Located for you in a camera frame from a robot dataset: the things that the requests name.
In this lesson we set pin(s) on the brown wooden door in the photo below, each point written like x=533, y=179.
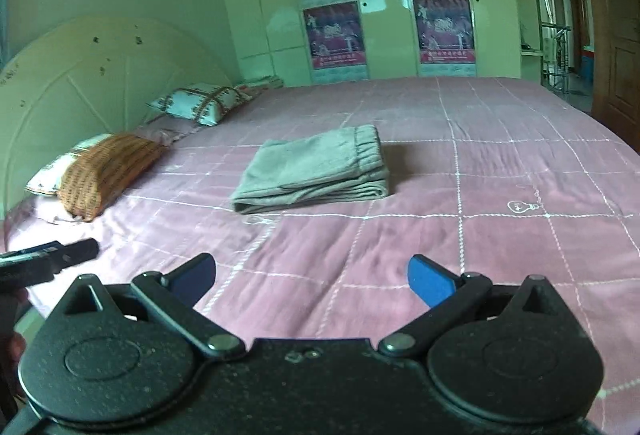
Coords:
x=616, y=73

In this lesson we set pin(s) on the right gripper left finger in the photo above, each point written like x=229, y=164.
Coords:
x=169, y=298

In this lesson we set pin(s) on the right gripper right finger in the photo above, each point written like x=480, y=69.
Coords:
x=450, y=300

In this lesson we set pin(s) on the orange patterned pillow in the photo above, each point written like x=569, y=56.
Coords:
x=97, y=178

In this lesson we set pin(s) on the cream wooden headboard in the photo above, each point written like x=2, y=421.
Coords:
x=89, y=75

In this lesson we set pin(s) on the pink quilted bedspread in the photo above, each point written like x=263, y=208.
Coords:
x=489, y=175

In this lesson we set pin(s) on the grey pants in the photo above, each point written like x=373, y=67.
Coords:
x=342, y=165

